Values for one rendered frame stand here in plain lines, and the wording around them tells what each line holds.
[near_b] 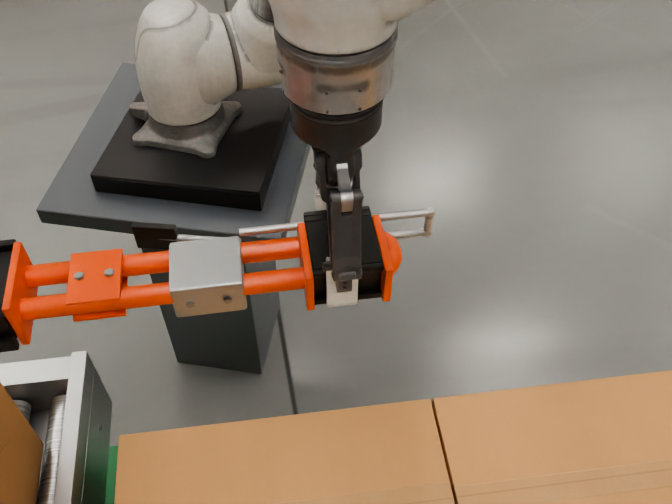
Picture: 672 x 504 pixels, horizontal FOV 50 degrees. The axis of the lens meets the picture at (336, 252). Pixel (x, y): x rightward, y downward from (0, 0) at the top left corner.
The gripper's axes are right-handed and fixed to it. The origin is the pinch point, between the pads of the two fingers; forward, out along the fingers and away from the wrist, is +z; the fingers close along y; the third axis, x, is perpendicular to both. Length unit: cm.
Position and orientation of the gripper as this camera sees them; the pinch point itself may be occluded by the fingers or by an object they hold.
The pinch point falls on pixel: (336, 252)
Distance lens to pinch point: 72.5
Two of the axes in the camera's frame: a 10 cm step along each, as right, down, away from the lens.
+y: 1.3, 7.6, -6.4
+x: 9.9, -1.0, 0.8
